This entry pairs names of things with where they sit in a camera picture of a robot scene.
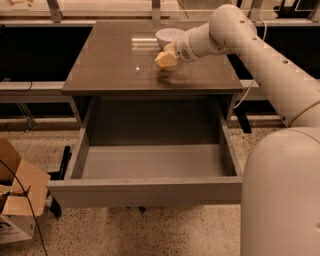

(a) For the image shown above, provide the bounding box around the black cable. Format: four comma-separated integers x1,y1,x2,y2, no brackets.
0,159,50,256

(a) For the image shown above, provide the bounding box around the black cabinet foot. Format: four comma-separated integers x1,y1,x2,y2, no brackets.
49,146,72,218

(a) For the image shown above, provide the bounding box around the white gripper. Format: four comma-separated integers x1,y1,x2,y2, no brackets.
155,31,199,69

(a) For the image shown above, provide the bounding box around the white cable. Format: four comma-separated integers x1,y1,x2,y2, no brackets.
233,18,269,110

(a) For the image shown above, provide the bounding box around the grey cabinet with counter top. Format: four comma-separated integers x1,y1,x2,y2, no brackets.
63,22,242,136

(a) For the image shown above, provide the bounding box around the open cardboard box left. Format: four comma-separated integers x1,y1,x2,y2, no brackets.
0,138,50,244

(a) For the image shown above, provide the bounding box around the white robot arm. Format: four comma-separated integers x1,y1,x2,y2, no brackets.
155,4,320,256

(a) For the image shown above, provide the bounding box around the grey open top drawer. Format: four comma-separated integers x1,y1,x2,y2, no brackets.
48,96,242,208

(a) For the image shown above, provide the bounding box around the white ceramic bowl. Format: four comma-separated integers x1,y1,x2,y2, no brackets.
156,28,184,49

